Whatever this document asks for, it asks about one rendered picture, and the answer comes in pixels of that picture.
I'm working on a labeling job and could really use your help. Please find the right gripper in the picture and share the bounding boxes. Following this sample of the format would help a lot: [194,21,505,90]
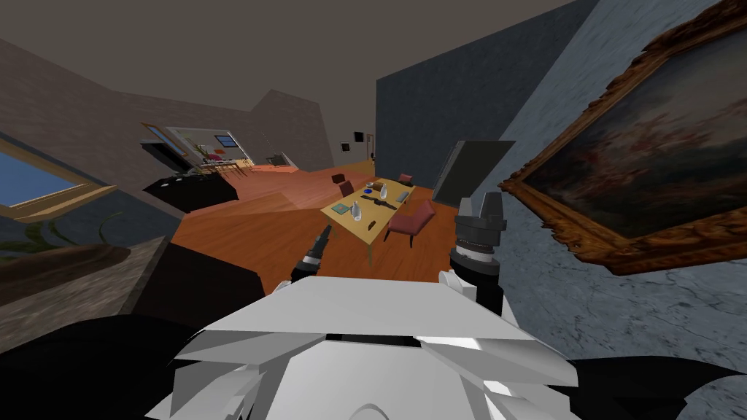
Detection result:
[453,192,508,243]

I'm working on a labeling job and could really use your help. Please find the dark grey flat panel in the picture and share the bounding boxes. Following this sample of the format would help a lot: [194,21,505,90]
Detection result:
[431,139,517,209]

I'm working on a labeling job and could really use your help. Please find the yellow wooden dining table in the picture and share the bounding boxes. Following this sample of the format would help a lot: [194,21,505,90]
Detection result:
[320,177,417,267]

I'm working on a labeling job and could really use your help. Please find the red upholstered chair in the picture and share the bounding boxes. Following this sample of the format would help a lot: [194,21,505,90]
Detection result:
[382,199,438,249]

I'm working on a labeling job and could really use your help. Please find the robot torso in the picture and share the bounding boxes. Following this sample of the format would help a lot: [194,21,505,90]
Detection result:
[144,275,580,420]

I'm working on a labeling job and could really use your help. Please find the black low cabinet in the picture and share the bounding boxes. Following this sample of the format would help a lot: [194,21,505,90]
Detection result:
[142,171,241,214]

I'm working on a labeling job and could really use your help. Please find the gilt framed dark painting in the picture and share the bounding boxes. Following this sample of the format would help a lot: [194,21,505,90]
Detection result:
[498,0,747,277]

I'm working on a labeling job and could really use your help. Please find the wood framed blue window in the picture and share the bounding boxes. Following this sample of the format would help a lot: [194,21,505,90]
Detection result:
[0,135,118,225]

